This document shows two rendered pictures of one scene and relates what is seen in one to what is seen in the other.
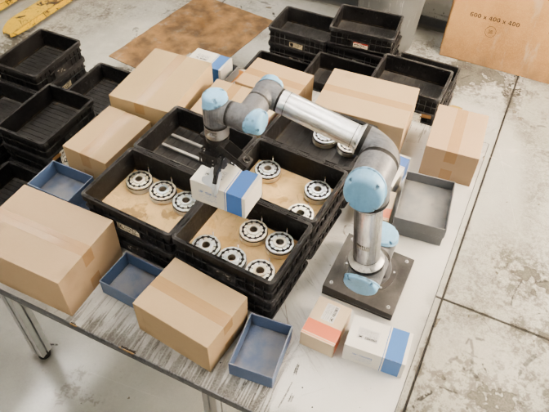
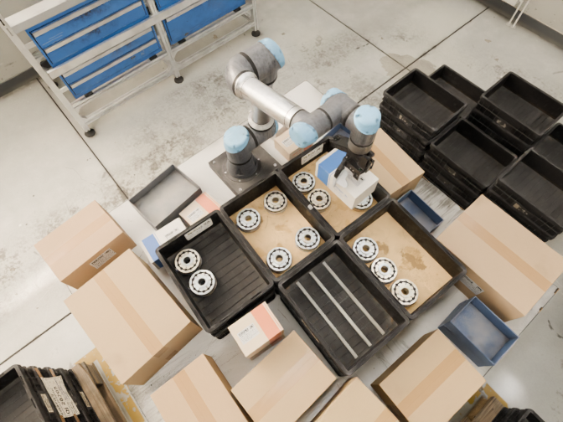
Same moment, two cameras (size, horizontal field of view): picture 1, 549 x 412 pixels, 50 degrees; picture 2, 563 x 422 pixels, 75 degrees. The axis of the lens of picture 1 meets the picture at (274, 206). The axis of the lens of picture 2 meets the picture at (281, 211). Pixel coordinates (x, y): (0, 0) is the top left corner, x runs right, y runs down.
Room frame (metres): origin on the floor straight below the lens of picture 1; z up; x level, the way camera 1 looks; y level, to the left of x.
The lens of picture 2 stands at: (2.07, 0.27, 2.27)
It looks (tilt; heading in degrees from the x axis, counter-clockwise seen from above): 64 degrees down; 208
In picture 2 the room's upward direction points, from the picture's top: 4 degrees counter-clockwise
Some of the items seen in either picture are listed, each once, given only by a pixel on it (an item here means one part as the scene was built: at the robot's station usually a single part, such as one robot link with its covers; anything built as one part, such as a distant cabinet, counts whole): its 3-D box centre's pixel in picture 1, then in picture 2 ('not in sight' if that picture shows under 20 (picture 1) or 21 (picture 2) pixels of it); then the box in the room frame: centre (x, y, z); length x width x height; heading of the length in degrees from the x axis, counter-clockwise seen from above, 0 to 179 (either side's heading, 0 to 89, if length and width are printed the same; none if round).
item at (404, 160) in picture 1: (386, 174); (168, 243); (1.77, -0.47, 0.74); 0.20 x 0.12 x 0.09; 151
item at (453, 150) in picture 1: (453, 144); (87, 245); (1.94, -0.77, 0.78); 0.30 x 0.22 x 0.16; 160
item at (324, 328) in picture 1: (325, 325); (293, 142); (1.04, -0.19, 0.74); 0.16 x 0.12 x 0.07; 154
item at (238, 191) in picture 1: (226, 186); (345, 177); (1.34, 0.16, 1.09); 0.20 x 0.12 x 0.09; 66
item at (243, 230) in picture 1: (253, 230); (318, 198); (1.35, 0.07, 0.86); 0.10 x 0.10 x 0.01
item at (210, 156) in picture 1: (216, 149); (358, 157); (1.35, 0.19, 1.25); 0.09 x 0.08 x 0.12; 66
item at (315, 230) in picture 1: (283, 189); (276, 228); (1.55, -0.03, 0.87); 0.40 x 0.30 x 0.11; 62
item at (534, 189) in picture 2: not in sight; (523, 206); (0.67, 1.08, 0.37); 0.40 x 0.30 x 0.45; 66
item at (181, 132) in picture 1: (196, 152); (339, 306); (1.74, 0.32, 0.87); 0.40 x 0.30 x 0.11; 62
